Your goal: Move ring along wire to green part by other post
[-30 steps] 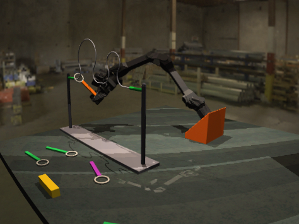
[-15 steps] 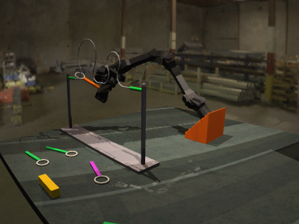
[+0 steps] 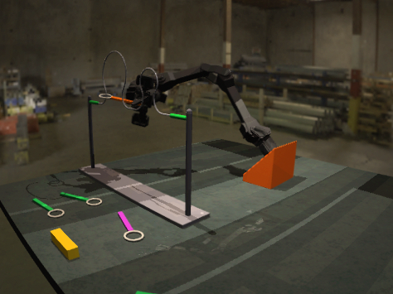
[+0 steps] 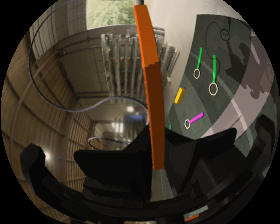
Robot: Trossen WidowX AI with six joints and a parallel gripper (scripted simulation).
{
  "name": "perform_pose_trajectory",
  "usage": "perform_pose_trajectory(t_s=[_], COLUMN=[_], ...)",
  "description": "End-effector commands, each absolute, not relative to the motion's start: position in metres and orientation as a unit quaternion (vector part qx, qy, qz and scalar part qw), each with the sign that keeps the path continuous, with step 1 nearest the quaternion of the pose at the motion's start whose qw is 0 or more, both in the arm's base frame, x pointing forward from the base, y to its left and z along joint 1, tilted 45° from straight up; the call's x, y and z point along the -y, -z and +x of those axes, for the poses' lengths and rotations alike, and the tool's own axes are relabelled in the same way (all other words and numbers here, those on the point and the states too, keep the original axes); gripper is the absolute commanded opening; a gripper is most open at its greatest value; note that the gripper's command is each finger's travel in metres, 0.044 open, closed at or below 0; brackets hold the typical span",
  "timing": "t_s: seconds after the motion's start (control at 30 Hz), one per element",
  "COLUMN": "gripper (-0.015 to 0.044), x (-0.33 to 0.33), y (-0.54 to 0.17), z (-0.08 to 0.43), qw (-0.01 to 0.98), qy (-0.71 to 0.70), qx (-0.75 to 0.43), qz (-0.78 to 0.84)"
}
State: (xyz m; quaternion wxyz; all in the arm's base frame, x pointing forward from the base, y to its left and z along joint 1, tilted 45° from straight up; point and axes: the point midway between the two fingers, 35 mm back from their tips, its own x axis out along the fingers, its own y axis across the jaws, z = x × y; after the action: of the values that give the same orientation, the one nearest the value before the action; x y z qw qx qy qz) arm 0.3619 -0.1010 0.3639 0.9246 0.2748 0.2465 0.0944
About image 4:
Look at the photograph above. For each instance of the magenta handle with cream loop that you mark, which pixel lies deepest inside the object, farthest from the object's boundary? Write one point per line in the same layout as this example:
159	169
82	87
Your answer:
194	119

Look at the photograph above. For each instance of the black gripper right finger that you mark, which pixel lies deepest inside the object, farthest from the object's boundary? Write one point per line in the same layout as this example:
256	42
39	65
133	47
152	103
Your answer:
182	153

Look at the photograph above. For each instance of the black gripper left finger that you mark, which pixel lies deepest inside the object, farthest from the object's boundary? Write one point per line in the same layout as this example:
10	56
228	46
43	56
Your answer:
134	161

